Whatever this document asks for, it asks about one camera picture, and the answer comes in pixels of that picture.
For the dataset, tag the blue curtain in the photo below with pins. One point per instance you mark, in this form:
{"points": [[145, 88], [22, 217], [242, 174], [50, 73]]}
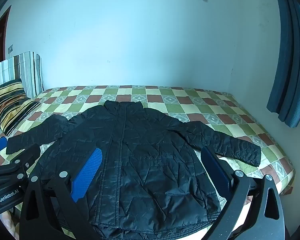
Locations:
{"points": [[290, 67]]}

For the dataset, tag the checkered bed blanket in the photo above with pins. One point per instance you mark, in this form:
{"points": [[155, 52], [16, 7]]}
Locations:
{"points": [[215, 105]]}

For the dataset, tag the black quilted jacket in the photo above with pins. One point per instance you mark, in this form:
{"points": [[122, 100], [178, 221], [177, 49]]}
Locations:
{"points": [[145, 160]]}

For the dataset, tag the wall switch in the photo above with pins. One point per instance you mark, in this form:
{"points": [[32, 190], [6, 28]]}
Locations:
{"points": [[11, 48]]}

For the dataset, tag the brown wooden door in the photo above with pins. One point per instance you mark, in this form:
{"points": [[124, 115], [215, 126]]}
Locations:
{"points": [[0, 35]]}

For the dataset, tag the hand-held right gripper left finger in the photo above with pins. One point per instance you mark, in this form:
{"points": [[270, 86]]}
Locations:
{"points": [[87, 175]]}

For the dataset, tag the striped yellow black pillow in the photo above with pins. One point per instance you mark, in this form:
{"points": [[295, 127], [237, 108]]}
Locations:
{"points": [[10, 102]]}

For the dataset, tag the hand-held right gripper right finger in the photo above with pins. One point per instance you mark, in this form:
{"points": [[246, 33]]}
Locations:
{"points": [[215, 175]]}

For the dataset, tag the striped headboard cushion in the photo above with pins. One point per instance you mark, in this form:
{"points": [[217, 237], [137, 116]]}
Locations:
{"points": [[25, 67]]}

